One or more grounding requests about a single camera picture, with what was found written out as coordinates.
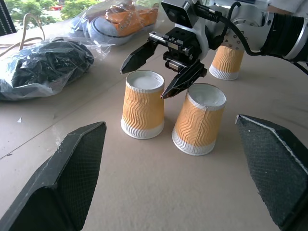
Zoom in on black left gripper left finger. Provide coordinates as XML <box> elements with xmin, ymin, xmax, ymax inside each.
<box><xmin>0</xmin><ymin>121</ymin><xmax>107</xmax><ymax>231</ymax></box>

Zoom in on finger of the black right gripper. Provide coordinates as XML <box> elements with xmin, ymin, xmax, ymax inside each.
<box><xmin>160</xmin><ymin>61</ymin><xmax>208</xmax><ymax>100</ymax></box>
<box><xmin>119</xmin><ymin>39</ymin><xmax>159</xmax><ymax>75</ymax></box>

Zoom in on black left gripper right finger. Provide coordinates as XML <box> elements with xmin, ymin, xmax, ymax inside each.
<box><xmin>235</xmin><ymin>114</ymin><xmax>308</xmax><ymax>231</ymax></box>

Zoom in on orange grey sneaker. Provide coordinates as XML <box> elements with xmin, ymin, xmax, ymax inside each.
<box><xmin>87</xmin><ymin>1</ymin><xmax>160</xmax><ymax>39</ymax></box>

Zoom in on orange ribbed paper cup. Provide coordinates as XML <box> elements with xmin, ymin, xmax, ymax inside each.
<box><xmin>120</xmin><ymin>70</ymin><xmax>166</xmax><ymax>140</ymax></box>
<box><xmin>171</xmin><ymin>83</ymin><xmax>227</xmax><ymax>156</ymax></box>
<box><xmin>208</xmin><ymin>45</ymin><xmax>245</xmax><ymax>81</ymax></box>

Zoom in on plastic bag of orange items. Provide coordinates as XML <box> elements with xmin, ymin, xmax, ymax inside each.
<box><xmin>69</xmin><ymin>0</ymin><xmax>161</xmax><ymax>47</ymax></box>

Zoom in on clear bag of black items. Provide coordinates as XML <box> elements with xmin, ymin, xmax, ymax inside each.
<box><xmin>0</xmin><ymin>37</ymin><xmax>111</xmax><ymax>102</ymax></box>

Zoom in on dark chair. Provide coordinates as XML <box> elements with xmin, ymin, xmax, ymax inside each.
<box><xmin>0</xmin><ymin>0</ymin><xmax>17</xmax><ymax>37</ymax></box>

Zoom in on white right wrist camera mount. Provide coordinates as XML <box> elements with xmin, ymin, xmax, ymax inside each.
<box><xmin>160</xmin><ymin>0</ymin><xmax>274</xmax><ymax>61</ymax></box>

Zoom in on beige cord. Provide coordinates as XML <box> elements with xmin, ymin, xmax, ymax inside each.
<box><xmin>0</xmin><ymin>13</ymin><xmax>46</xmax><ymax>58</ymax></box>

